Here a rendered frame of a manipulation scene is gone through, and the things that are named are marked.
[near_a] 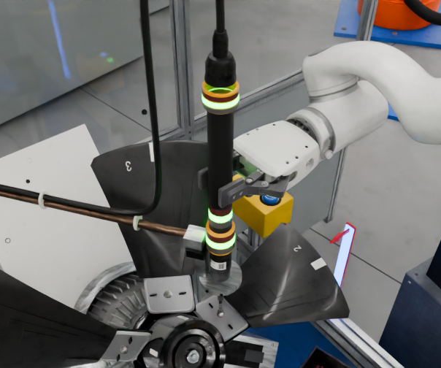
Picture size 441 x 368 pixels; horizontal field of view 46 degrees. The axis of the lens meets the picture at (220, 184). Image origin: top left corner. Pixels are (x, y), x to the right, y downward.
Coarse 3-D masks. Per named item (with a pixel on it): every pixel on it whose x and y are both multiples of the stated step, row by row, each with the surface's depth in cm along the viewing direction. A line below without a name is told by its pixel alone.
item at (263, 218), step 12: (240, 204) 135; (252, 204) 130; (264, 204) 130; (276, 204) 130; (288, 204) 132; (240, 216) 138; (252, 216) 133; (264, 216) 128; (276, 216) 131; (288, 216) 136; (252, 228) 136; (264, 228) 131
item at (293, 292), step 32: (288, 224) 109; (256, 256) 103; (288, 256) 104; (320, 256) 106; (256, 288) 98; (288, 288) 99; (320, 288) 101; (256, 320) 93; (288, 320) 95; (320, 320) 98
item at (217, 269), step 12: (216, 36) 56; (228, 36) 56; (216, 48) 57; (228, 48) 57; (216, 60) 57; (228, 60) 57; (216, 72) 58; (228, 72) 58; (216, 84) 59; (228, 84) 59; (216, 264) 80; (228, 264) 81; (216, 276) 83; (228, 276) 83
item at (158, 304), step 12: (180, 276) 88; (156, 288) 90; (168, 288) 89; (180, 288) 88; (192, 288) 87; (156, 300) 90; (168, 300) 89; (180, 300) 88; (192, 300) 87; (156, 312) 90; (168, 312) 89; (180, 312) 88
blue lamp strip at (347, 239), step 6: (348, 234) 110; (342, 240) 113; (348, 240) 111; (342, 246) 113; (348, 246) 112; (342, 252) 114; (342, 258) 115; (342, 264) 116; (336, 270) 119; (342, 270) 117; (336, 276) 120
